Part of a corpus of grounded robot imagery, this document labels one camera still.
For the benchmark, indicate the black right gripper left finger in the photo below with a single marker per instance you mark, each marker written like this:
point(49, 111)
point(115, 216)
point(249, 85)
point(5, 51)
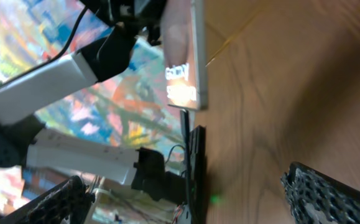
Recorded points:
point(67, 202)

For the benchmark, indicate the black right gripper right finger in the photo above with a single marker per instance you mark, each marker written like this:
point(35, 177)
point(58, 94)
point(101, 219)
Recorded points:
point(316, 198)

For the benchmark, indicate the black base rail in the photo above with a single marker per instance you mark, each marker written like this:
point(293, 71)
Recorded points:
point(195, 166)

